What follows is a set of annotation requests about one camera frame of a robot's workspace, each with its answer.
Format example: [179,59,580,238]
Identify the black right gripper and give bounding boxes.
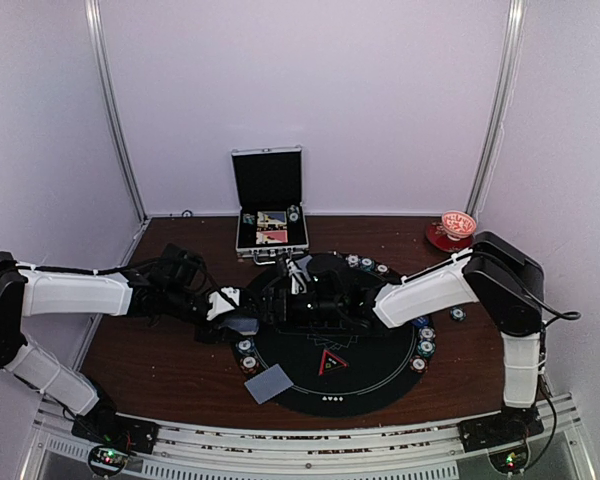
[247,289,344,328]

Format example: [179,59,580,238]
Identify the blue chips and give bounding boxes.
[346,254,360,268]
[418,326,436,342]

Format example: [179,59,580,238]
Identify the blue patterned card deck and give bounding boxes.
[222,315,259,336]

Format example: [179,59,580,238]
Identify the green chips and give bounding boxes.
[359,257,375,271]
[235,338,254,356]
[416,339,436,358]

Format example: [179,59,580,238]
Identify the orange chips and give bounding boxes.
[409,355,428,374]
[239,355,260,375]
[375,264,389,275]

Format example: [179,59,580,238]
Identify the card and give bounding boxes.
[244,364,294,404]

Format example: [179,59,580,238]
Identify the green blue chip stack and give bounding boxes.
[449,306,467,322]

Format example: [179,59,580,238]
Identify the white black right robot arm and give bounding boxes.
[237,232,544,442]

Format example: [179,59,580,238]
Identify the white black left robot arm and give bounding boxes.
[0,244,261,444]

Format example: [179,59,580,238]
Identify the red triangle all-in marker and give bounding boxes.
[318,349,349,376]

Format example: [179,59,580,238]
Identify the round black poker mat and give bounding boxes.
[229,252,436,417]

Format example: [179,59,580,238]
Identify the red card deck box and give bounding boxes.
[256,230,288,245]

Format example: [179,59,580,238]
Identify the green chip stack in case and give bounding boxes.
[287,205,300,223]

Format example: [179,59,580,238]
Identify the blue card deck box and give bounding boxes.
[257,211,287,228]

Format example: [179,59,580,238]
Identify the aluminium poker case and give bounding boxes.
[231,145,309,265]

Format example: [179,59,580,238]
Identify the red saucer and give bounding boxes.
[425,221,475,253]

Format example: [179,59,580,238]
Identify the teal chip stack in case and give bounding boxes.
[242,214,256,225]

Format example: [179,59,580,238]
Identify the red patterned bowl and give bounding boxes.
[441,210,477,241]

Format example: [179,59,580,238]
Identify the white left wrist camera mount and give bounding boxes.
[206,287,240,321]

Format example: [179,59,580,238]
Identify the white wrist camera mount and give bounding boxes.
[206,287,240,321]
[286,258,307,295]

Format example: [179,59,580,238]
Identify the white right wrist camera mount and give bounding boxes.
[286,258,307,295]

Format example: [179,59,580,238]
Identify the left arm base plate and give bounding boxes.
[71,416,159,454]

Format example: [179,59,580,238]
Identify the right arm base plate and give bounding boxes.
[457,413,544,452]

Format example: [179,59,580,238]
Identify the right aluminium frame post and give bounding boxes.
[465,0,527,219]

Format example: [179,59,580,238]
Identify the aluminium frame post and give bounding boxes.
[84,0,147,222]
[465,0,527,219]

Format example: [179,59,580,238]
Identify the left aluminium frame post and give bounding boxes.
[84,0,147,222]

